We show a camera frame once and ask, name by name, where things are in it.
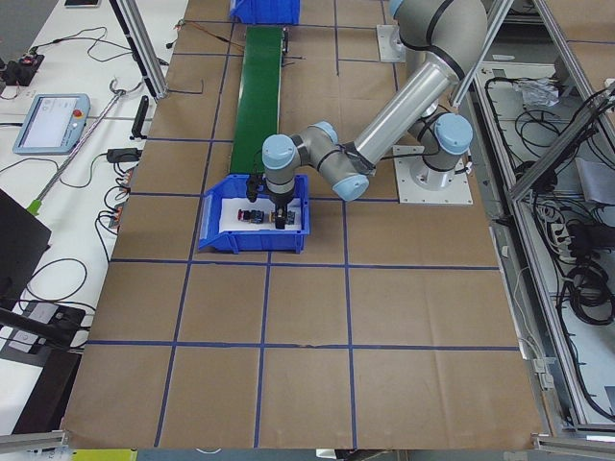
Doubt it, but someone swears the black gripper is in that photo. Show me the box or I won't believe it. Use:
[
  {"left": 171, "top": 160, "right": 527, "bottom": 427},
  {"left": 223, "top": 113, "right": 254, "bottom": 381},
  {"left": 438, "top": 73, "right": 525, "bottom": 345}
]
[{"left": 273, "top": 194, "right": 289, "bottom": 229}]

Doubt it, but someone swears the yellow push button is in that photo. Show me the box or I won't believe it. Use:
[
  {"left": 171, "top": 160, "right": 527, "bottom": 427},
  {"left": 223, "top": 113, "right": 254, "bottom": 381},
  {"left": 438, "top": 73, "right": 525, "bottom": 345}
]
[{"left": 270, "top": 211, "right": 296, "bottom": 226}]

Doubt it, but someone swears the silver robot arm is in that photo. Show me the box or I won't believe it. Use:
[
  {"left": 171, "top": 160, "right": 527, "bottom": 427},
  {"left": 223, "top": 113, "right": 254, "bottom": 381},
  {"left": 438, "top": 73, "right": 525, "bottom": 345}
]
[{"left": 261, "top": 0, "right": 487, "bottom": 230}]

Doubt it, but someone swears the blue left plastic bin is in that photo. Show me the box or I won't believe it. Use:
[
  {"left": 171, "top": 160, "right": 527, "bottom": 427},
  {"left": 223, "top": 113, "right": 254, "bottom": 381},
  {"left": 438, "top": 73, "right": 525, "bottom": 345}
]
[{"left": 198, "top": 174, "right": 310, "bottom": 254}]

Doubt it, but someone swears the blue plastic bin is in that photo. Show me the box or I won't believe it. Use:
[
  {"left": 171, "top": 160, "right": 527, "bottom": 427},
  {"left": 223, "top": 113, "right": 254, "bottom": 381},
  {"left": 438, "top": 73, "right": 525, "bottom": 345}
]
[
  {"left": 229, "top": 0, "right": 301, "bottom": 25},
  {"left": 198, "top": 174, "right": 310, "bottom": 254}
]

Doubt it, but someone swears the green conveyor belt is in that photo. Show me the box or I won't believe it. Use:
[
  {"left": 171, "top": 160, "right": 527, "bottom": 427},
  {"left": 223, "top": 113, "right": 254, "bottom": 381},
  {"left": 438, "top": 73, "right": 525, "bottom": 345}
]
[{"left": 230, "top": 26, "right": 283, "bottom": 174}]

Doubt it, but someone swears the black power adapter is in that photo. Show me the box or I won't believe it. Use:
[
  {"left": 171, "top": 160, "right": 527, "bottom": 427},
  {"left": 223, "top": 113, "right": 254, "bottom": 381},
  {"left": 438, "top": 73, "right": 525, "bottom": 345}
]
[{"left": 106, "top": 148, "right": 142, "bottom": 163}]

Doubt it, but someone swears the blue right plastic bin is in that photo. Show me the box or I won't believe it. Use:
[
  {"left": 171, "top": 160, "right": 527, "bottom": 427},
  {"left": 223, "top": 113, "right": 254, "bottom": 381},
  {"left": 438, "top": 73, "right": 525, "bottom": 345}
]
[{"left": 229, "top": 0, "right": 301, "bottom": 25}]

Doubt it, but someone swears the teach pendant tablet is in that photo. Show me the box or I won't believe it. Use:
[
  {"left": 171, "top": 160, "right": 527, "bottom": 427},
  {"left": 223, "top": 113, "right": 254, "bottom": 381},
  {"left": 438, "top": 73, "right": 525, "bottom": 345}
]
[{"left": 12, "top": 93, "right": 90, "bottom": 155}]

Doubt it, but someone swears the metal reacher tool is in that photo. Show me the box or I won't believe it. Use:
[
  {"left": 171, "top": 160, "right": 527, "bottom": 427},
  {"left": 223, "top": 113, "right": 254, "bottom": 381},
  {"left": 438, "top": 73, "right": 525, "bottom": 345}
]
[{"left": 27, "top": 79, "right": 143, "bottom": 216}]

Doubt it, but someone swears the black laptop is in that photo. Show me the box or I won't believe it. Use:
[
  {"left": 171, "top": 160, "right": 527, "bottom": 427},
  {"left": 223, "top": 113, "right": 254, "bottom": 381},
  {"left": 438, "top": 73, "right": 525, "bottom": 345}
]
[{"left": 0, "top": 190, "right": 51, "bottom": 310}]

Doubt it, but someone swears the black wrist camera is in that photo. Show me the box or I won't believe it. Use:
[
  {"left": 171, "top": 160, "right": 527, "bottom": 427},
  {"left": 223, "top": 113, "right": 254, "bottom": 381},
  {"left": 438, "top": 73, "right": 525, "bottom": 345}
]
[{"left": 246, "top": 174, "right": 265, "bottom": 203}]

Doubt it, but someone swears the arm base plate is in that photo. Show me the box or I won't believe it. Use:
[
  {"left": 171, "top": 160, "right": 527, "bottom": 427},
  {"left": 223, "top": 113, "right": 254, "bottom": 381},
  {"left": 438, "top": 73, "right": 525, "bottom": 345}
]
[
  {"left": 376, "top": 24, "right": 406, "bottom": 63},
  {"left": 392, "top": 145, "right": 473, "bottom": 206}
]

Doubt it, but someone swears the aluminium frame post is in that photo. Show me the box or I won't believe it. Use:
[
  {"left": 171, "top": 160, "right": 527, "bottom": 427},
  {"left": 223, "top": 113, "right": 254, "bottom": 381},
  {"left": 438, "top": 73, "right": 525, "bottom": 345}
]
[{"left": 110, "top": 0, "right": 168, "bottom": 100}]

